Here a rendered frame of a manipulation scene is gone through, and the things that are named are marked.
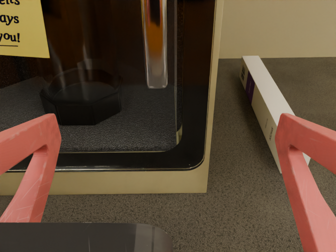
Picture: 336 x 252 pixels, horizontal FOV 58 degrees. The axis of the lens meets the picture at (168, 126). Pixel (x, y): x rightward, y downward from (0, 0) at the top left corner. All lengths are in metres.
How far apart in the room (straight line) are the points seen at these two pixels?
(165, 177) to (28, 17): 0.21
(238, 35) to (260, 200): 0.45
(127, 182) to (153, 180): 0.03
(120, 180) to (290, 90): 0.38
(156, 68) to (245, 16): 0.54
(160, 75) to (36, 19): 0.11
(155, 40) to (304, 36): 0.61
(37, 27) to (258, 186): 0.30
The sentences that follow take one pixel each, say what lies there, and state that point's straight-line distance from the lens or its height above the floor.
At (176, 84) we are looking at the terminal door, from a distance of 0.27.
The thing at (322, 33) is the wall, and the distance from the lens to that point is 0.80.
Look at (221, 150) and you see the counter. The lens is 0.44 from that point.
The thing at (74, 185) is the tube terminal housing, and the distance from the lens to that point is 0.38.
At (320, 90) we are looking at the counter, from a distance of 0.64.
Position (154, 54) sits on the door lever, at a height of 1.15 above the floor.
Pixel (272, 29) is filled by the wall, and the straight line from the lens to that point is 0.76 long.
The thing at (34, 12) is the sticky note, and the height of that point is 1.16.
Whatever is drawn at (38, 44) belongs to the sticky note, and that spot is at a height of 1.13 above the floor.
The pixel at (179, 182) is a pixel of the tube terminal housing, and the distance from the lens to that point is 0.36.
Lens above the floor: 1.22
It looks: 36 degrees down
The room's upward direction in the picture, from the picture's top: 1 degrees counter-clockwise
